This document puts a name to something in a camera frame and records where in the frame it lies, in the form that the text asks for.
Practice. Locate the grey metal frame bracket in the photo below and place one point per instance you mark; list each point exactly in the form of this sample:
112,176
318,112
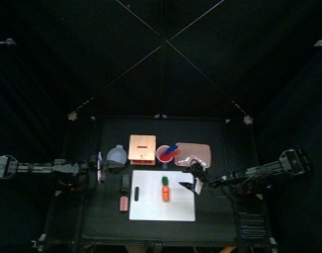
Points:
321,43
8,42

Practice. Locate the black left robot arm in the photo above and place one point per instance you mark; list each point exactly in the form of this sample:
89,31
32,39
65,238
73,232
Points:
36,168

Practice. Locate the white plastic cutting board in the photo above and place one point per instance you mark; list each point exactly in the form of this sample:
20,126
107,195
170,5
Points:
150,210

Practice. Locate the small wooden box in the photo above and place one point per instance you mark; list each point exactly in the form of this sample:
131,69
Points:
141,148

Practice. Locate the orange toy carrot tip piece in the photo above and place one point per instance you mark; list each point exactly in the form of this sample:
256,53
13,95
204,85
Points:
166,197

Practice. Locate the red plastic cup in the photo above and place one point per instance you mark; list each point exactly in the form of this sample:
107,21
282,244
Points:
160,158

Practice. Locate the dark green block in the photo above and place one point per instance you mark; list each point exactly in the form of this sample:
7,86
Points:
125,183

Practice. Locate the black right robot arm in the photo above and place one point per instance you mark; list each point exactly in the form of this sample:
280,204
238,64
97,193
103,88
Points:
264,169

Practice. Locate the grey metal corner bracket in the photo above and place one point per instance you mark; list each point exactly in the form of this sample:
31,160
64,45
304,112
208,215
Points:
247,119
72,115

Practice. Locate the blue toy utensil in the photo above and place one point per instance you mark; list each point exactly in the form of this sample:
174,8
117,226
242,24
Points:
170,149

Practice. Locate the toy carrot piece with leaves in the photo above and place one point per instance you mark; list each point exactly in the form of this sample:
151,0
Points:
164,184

